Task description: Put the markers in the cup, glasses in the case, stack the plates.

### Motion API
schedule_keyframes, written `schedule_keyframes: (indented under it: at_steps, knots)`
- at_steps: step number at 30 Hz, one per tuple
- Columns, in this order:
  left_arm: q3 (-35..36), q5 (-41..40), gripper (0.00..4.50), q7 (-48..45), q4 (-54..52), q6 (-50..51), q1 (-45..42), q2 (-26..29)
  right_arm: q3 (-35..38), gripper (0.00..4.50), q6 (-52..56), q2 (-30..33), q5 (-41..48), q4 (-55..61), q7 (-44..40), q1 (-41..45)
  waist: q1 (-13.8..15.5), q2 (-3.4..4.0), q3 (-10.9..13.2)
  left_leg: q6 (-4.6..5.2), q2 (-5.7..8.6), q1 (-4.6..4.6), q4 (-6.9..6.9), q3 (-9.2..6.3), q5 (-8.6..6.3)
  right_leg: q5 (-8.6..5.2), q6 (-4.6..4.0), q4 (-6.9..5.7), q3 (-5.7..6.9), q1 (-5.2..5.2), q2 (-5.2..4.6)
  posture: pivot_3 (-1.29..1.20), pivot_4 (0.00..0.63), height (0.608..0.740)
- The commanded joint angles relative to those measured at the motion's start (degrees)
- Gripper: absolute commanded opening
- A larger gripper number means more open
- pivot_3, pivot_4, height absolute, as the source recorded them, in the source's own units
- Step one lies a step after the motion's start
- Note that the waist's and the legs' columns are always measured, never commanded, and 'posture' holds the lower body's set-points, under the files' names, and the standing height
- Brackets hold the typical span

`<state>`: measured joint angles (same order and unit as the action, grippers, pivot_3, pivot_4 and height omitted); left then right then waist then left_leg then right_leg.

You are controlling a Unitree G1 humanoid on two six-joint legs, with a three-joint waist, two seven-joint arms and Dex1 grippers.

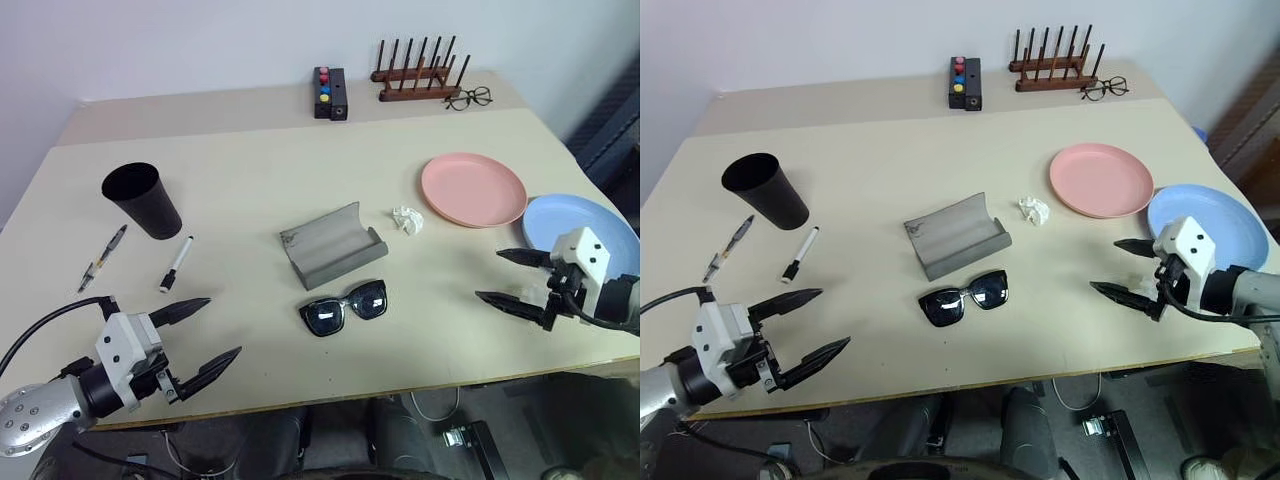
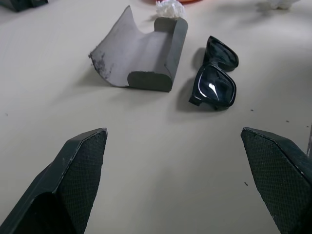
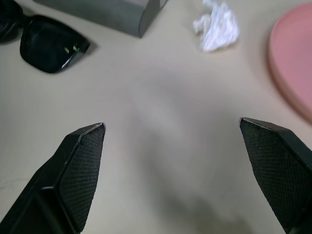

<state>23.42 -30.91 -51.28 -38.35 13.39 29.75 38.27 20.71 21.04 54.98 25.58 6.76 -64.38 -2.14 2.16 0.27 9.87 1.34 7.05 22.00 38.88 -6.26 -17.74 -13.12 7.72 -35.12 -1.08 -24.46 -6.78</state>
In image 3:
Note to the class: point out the crumpled white paper ball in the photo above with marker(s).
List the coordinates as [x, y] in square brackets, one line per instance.
[219, 31]

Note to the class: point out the grey open glasses case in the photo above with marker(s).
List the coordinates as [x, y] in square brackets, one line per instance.
[109, 14]

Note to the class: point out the black sunglasses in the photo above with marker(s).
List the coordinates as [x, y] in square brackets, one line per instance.
[44, 46]

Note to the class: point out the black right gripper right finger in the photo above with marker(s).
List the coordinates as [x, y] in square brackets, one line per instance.
[278, 165]

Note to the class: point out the pink plastic plate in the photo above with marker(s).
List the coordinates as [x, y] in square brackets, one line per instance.
[295, 56]

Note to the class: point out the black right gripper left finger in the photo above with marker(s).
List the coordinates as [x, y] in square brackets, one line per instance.
[78, 175]

